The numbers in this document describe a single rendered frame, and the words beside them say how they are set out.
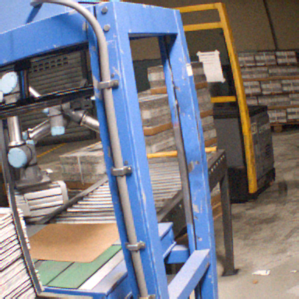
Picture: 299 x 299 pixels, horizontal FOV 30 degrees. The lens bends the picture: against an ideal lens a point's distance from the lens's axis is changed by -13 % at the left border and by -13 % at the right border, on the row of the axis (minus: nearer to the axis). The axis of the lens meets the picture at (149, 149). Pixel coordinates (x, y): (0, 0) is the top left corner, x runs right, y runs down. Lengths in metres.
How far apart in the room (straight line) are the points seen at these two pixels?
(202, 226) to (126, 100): 0.78
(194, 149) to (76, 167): 2.02
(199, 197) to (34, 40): 0.87
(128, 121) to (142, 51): 9.66
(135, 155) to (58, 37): 0.36
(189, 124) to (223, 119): 3.40
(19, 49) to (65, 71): 10.06
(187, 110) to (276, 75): 6.99
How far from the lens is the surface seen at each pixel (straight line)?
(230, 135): 5.37
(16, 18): 1.66
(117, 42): 1.39
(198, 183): 2.01
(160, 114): 4.32
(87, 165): 3.87
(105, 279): 1.66
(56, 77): 11.67
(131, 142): 1.40
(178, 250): 2.13
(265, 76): 8.96
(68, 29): 1.44
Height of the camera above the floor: 1.38
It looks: 9 degrees down
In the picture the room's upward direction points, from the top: 9 degrees counter-clockwise
